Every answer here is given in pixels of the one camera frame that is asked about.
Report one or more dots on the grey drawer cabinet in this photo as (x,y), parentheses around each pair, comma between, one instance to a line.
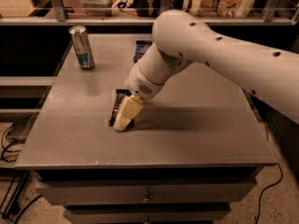
(199,127)

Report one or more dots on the grey drawer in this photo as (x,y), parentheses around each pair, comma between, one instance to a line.
(138,214)
(144,192)

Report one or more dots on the colourful snack bag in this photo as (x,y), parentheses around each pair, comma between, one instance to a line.
(225,8)

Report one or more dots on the upper grey drawer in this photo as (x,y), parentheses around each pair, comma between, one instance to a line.
(144,192)

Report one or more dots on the metal shelf rail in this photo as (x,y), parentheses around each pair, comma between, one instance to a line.
(52,12)

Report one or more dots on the silver blue energy drink can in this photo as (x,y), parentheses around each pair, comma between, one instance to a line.
(82,47)

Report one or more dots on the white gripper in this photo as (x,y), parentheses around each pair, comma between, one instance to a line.
(139,82)

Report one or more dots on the dark blue snack bar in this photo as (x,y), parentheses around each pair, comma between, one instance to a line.
(141,48)

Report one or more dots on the lower grey drawer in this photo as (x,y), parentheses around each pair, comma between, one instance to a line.
(138,214)

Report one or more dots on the black rxbar chocolate bar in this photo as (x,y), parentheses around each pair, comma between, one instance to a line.
(117,104)

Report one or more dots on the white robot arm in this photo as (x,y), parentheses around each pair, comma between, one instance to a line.
(179,39)

